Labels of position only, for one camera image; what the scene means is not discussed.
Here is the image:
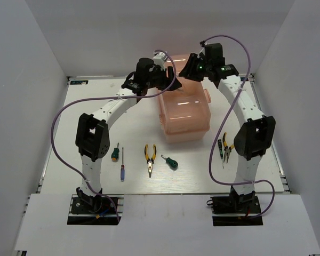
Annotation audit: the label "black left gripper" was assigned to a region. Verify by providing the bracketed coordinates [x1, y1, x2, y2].
[146, 66, 182, 92]

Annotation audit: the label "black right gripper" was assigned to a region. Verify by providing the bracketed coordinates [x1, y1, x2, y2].
[179, 53, 212, 83]

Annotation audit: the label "pink plastic toolbox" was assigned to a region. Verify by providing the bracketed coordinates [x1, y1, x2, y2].
[157, 54, 213, 145]

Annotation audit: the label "black green precision screwdriver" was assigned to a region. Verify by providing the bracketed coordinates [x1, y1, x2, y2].
[217, 139, 224, 168]

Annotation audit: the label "small yellow pliers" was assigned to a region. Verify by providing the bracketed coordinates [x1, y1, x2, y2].
[222, 132, 234, 163]

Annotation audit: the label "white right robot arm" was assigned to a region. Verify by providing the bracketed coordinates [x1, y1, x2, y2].
[179, 42, 276, 213]

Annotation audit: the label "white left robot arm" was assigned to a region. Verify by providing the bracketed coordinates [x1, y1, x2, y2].
[75, 52, 181, 213]

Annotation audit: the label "large yellow needle-nose pliers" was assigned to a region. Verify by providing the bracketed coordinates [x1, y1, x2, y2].
[144, 144, 157, 178]

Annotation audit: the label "green stubby screwdriver orange cap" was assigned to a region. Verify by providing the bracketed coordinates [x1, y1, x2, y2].
[111, 143, 119, 162]

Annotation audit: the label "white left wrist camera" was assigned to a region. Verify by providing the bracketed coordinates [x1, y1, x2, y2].
[152, 52, 168, 70]

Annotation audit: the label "blue handled thin screwdriver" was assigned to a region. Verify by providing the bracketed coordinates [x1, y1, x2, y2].
[120, 147, 125, 182]

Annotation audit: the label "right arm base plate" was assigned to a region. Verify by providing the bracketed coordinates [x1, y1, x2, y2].
[206, 196, 263, 227]

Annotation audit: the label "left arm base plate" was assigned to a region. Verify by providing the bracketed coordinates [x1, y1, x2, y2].
[67, 195, 118, 226]

